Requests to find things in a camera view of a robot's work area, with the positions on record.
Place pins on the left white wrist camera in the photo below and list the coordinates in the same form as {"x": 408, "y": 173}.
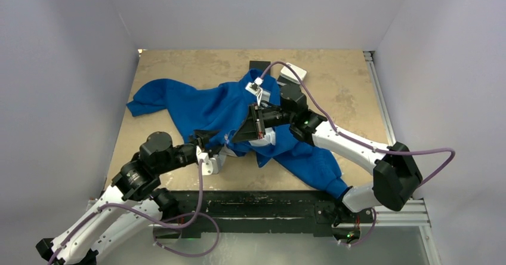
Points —
{"x": 209, "y": 163}

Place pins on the aluminium frame rail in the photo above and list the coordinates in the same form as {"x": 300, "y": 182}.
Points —
{"x": 414, "y": 214}

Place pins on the blue zip jacket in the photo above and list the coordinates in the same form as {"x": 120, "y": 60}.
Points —
{"x": 224, "y": 108}

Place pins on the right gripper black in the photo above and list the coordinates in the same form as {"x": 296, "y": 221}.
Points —
{"x": 252, "y": 129}

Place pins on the white small box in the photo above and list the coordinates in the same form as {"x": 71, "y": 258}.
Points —
{"x": 293, "y": 73}

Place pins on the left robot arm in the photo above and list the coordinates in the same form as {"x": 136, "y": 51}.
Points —
{"x": 134, "y": 199}

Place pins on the right side aluminium rail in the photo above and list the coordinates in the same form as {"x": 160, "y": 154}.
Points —
{"x": 368, "y": 55}

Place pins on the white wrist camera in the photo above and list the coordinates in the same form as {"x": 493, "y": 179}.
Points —
{"x": 209, "y": 163}
{"x": 255, "y": 88}

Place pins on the black flat block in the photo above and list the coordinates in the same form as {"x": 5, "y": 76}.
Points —
{"x": 258, "y": 64}

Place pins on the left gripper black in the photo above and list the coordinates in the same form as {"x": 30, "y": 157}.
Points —
{"x": 202, "y": 138}

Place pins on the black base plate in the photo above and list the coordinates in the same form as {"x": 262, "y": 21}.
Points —
{"x": 277, "y": 211}

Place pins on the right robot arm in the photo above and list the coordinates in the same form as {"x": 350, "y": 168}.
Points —
{"x": 395, "y": 173}

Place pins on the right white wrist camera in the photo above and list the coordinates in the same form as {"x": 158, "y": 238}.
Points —
{"x": 255, "y": 88}

